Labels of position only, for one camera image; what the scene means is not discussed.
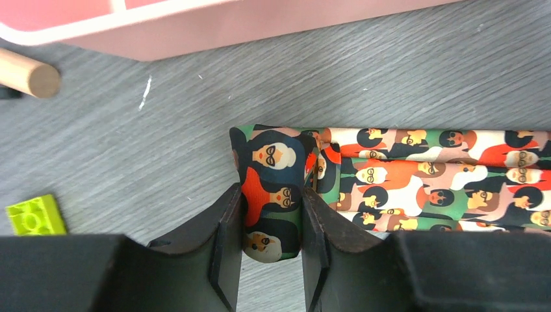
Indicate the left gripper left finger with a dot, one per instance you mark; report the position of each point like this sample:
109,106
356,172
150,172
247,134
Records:
194,267

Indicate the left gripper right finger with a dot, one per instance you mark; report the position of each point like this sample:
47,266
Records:
345,268

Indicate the floral patterned necktie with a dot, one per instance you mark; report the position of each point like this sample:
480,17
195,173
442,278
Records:
388,180

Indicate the lime green building plate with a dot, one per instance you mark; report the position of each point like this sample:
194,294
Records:
38,216

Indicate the black microphone with tripod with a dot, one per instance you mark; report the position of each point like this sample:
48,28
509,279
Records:
7,93

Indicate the wooden cylinder block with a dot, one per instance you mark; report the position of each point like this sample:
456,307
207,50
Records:
29,76

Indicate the pink divided organizer tray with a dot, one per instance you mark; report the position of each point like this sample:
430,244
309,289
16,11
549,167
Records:
154,30

